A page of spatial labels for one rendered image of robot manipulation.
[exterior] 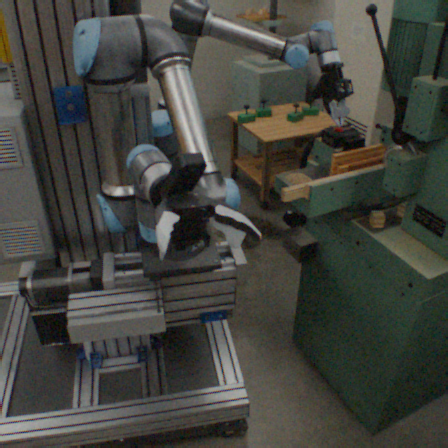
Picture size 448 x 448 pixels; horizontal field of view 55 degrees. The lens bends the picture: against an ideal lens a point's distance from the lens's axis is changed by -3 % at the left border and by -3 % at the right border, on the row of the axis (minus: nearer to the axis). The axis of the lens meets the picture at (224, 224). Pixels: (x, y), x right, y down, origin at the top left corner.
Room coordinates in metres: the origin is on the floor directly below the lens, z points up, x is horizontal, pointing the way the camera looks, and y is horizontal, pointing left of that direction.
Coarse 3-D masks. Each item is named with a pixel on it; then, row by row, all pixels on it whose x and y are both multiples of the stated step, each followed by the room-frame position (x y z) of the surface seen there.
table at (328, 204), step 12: (312, 168) 1.42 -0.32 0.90; (324, 168) 1.43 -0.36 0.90; (276, 180) 1.36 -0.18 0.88; (288, 180) 1.33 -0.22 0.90; (312, 180) 1.33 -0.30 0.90; (348, 192) 1.26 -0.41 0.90; (360, 192) 1.28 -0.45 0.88; (372, 192) 1.30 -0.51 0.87; (384, 192) 1.33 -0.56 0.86; (300, 204) 1.23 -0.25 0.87; (312, 204) 1.19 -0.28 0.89; (324, 204) 1.21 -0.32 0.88; (336, 204) 1.24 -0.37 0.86; (348, 204) 1.26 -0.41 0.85; (312, 216) 1.19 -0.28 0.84
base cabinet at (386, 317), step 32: (320, 224) 1.37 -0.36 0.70; (320, 256) 1.35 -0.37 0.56; (352, 256) 1.20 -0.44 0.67; (320, 288) 1.32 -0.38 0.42; (352, 288) 1.18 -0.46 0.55; (384, 288) 1.06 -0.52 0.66; (320, 320) 1.29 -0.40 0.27; (352, 320) 1.15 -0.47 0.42; (384, 320) 1.03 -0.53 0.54; (416, 320) 0.94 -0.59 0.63; (320, 352) 1.26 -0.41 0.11; (352, 352) 1.11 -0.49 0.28; (384, 352) 0.99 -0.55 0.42; (416, 352) 0.97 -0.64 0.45; (352, 384) 1.08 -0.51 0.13; (384, 384) 0.96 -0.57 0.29; (416, 384) 1.00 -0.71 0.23; (384, 416) 0.94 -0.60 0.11
